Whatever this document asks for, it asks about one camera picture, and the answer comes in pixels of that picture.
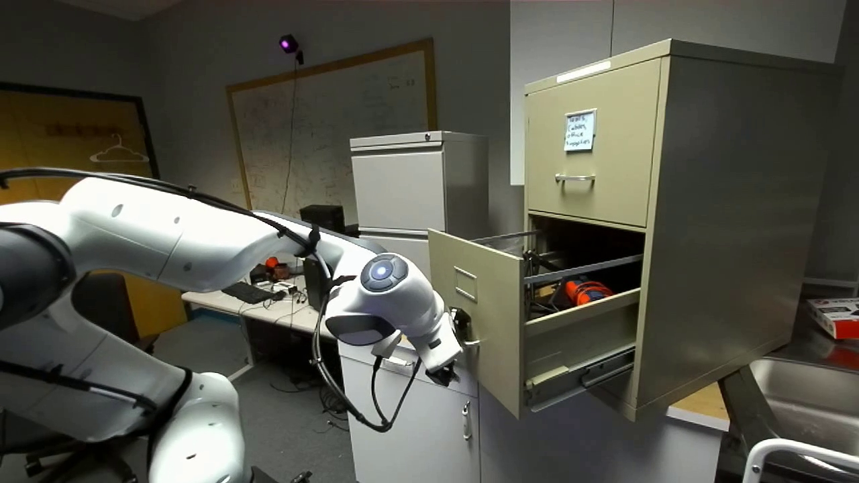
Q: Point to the red and white box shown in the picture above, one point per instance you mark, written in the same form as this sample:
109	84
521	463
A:
835	316

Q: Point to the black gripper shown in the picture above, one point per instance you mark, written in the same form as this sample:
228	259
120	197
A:
461	326

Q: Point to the beige metal file cabinet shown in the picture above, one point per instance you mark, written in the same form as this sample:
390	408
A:
741	224

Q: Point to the white pedestal cabinet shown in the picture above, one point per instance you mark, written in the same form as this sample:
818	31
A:
419	438

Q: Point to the grey lateral file cabinet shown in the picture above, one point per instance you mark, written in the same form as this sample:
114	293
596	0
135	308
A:
404	190

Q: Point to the cluttered office desk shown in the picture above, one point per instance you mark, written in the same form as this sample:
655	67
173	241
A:
285	308

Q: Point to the red hand tool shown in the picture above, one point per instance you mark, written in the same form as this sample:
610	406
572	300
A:
270	268

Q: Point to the white label card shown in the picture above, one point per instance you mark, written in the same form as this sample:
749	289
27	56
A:
581	128

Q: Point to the white metal rail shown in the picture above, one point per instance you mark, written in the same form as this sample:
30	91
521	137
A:
761	445

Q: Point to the beige labelled cabinet drawer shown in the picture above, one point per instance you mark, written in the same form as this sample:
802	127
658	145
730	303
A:
618	197

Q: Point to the brown cork board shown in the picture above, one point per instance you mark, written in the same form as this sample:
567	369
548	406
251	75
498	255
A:
55	134

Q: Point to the orange power drill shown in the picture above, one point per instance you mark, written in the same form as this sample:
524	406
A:
585	289

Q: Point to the whiteboard with wooden frame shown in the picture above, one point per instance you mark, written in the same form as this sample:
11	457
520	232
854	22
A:
340	134

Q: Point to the small black box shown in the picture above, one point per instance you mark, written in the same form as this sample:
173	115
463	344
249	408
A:
322	217

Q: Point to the beige bottom cabinet drawer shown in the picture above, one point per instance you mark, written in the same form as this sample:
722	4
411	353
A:
473	312

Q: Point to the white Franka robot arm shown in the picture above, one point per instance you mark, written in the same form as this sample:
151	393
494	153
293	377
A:
161	232

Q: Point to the camera with purple light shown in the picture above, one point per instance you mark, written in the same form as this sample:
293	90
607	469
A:
288	44

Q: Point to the steel sink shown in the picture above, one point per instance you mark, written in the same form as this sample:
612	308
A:
806	403

